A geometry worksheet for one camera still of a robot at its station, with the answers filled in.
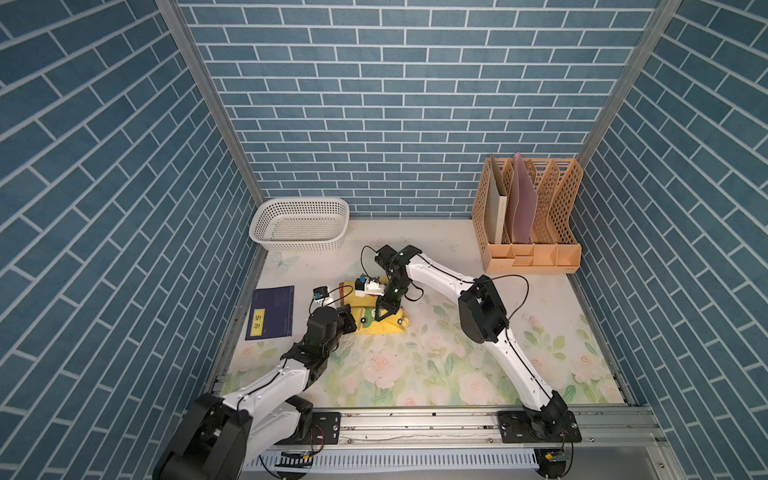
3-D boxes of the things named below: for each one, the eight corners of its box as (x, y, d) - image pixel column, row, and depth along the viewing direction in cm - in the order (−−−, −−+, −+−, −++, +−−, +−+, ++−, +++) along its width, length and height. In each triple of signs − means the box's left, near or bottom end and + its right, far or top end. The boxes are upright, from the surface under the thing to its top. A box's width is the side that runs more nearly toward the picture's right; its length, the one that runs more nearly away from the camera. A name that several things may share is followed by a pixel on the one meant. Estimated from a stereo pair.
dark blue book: (248, 341, 91) (245, 338, 89) (256, 293, 101) (254, 289, 99) (291, 335, 92) (289, 332, 90) (295, 288, 103) (293, 284, 101)
